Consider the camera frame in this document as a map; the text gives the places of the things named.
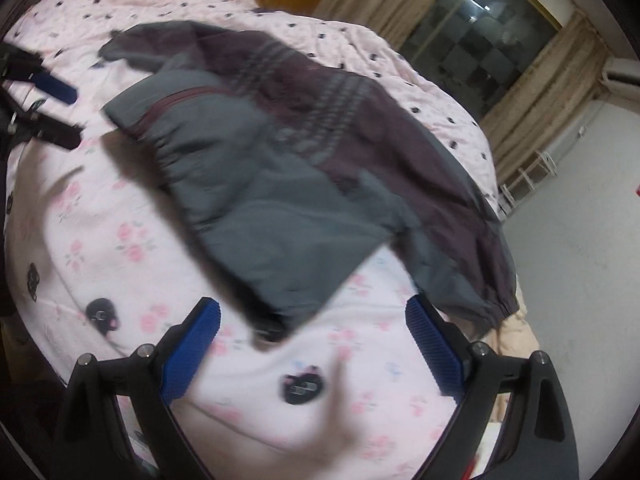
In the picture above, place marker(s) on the pink cat print blanket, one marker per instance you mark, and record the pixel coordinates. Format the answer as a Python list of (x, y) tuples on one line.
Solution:
[(125, 240)]

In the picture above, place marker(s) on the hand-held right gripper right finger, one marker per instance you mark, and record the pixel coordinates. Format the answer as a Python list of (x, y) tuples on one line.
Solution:
[(432, 345)]

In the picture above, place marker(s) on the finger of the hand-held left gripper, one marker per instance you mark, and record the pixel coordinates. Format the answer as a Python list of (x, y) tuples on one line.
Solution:
[(52, 87), (57, 132)]

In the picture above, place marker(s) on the grey and maroon jacket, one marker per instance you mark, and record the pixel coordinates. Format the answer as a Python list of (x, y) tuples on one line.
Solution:
[(280, 185)]

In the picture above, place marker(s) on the white air conditioner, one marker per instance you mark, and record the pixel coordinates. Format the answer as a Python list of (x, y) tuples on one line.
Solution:
[(622, 75)]

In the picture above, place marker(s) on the white metal rack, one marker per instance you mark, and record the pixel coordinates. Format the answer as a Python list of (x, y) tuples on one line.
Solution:
[(522, 180)]

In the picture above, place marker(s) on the dark window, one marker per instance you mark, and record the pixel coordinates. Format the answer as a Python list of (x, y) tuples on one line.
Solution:
[(480, 35)]

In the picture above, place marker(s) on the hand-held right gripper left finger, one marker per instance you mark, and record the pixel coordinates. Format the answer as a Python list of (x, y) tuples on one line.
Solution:
[(192, 345)]

